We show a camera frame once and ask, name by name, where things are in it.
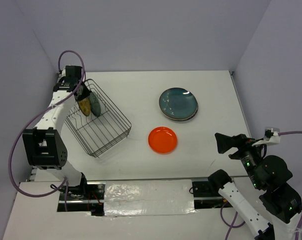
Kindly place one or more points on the yellow patterned small plate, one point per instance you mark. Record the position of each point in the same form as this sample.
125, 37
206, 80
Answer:
84, 106

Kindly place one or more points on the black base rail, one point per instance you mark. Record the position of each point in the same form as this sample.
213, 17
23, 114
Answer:
93, 202

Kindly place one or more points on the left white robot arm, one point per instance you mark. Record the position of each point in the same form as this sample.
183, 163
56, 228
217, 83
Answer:
43, 144

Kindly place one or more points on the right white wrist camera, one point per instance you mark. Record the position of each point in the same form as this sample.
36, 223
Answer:
271, 137

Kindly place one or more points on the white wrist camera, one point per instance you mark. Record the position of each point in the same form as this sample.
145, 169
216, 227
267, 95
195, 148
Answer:
271, 137
62, 72

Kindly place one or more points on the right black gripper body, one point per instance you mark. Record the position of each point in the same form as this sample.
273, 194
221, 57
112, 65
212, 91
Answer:
248, 154

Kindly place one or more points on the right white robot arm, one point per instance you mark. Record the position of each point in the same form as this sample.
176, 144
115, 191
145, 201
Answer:
282, 202

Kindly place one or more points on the grey wire dish rack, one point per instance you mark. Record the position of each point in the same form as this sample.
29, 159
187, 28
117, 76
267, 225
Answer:
96, 135

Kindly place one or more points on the blue white floral plate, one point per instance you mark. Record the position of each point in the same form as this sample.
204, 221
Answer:
184, 119

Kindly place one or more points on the silver tape sheet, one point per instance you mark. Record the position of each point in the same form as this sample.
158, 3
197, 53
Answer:
145, 198

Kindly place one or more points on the dark green plate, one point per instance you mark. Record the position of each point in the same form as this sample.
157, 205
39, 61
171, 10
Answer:
177, 102

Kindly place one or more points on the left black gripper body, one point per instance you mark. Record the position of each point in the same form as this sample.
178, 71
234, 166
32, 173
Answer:
85, 91

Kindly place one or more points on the green blue patterned small plate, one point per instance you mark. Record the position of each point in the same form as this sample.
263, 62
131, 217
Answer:
94, 104

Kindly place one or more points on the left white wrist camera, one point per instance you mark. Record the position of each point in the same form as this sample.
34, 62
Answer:
62, 72

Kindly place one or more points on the orange small plate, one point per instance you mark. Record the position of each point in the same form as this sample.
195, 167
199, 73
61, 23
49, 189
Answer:
162, 140

